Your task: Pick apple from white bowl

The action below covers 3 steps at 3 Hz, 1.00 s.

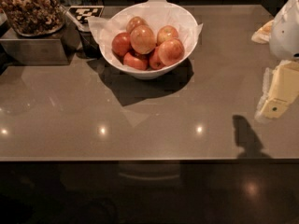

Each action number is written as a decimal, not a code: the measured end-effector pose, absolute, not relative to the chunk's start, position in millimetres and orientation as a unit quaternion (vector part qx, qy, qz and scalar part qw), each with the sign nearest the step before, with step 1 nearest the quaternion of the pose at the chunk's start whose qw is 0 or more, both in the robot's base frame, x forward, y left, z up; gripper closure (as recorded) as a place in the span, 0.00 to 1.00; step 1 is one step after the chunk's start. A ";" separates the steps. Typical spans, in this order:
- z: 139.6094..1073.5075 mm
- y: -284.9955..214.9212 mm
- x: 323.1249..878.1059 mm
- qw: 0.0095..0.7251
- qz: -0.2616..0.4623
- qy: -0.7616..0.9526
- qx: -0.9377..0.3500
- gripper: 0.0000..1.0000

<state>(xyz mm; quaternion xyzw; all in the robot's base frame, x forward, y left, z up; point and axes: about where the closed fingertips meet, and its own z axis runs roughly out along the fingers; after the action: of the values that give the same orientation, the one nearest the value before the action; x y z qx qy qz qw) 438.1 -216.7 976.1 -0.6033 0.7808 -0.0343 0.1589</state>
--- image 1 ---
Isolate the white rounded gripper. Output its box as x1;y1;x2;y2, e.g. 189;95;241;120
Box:
251;0;299;123

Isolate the large apple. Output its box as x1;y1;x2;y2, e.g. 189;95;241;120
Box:
130;25;156;54
158;38;185;66

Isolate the right back apple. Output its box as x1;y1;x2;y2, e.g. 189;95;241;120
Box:
157;25;178;46

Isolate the front middle red apple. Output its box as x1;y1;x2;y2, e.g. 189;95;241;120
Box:
149;47;164;70

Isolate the red apple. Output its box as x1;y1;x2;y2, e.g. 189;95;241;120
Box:
126;16;148;34
112;32;132;57
149;47;164;70
123;52;149;71

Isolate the white paper bowl liner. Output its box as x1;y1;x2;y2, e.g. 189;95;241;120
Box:
88;0;203;63

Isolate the white ceramic bowl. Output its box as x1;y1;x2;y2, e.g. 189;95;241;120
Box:
98;1;200;80

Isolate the back red apple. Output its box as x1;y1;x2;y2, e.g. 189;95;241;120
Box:
126;16;148;34

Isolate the front left red apple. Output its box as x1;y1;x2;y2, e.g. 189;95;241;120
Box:
123;52;149;71

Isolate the black white marker card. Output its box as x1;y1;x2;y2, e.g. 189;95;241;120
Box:
68;6;104;24

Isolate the metal box stand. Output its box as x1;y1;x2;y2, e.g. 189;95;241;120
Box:
0;23;80;66

